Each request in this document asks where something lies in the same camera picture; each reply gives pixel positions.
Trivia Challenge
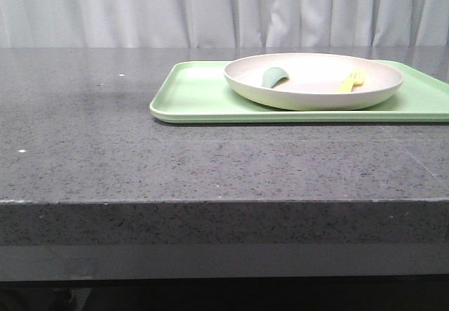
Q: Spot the teal plastic spoon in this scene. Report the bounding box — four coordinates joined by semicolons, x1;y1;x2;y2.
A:
261;67;289;88

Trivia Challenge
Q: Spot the grey curtain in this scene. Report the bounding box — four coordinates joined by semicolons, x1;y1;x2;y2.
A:
1;0;448;48

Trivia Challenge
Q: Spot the white round plate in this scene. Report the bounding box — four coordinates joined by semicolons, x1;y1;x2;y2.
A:
224;53;404;111

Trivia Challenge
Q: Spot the yellow plastic fork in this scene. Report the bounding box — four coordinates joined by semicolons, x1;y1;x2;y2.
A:
335;70;365;93

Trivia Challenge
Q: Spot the green plastic tray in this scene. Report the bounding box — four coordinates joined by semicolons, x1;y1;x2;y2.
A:
149;60;448;124

